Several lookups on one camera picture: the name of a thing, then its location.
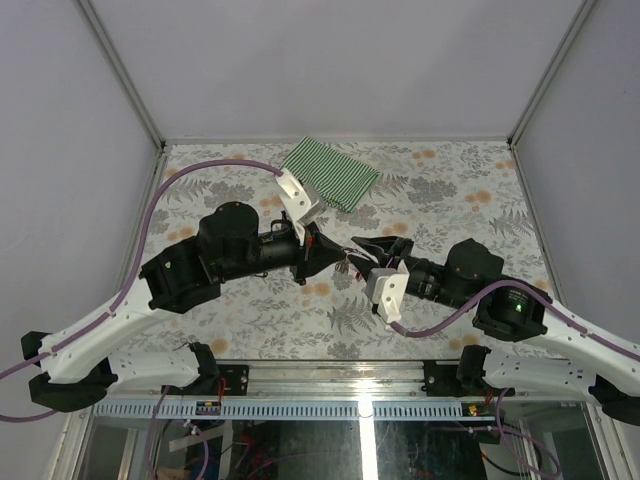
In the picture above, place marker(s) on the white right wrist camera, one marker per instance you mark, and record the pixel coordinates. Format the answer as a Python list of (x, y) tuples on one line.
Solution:
[(385, 289)]

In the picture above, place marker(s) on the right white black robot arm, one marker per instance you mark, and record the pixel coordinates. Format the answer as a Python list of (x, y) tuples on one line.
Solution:
[(595, 365)]

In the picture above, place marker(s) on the aluminium mounting rail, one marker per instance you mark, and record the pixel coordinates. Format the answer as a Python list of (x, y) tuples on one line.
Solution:
[(332, 378)]

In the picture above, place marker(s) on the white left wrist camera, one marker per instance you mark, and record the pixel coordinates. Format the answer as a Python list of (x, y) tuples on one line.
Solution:
[(302, 204)]

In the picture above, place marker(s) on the floral patterned table mat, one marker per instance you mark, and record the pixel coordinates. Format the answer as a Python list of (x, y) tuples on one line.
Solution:
[(435, 193)]

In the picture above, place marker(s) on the green white striped cloth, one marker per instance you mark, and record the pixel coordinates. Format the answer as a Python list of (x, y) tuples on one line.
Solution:
[(340, 180)]

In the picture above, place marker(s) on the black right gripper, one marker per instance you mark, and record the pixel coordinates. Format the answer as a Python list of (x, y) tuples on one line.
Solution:
[(382, 244)]

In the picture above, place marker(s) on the large silver keyring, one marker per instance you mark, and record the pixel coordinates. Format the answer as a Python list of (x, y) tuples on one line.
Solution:
[(346, 264)]

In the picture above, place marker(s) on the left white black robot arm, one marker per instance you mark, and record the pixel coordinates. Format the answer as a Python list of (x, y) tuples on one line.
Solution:
[(81, 365)]

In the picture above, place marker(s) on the white slotted cable duct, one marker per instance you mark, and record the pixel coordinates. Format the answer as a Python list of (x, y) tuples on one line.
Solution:
[(247, 409)]

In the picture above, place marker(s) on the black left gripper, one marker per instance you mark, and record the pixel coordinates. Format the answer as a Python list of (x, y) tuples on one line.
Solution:
[(317, 253)]

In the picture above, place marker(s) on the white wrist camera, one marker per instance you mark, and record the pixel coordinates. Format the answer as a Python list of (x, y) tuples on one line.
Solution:
[(302, 204), (385, 289)]

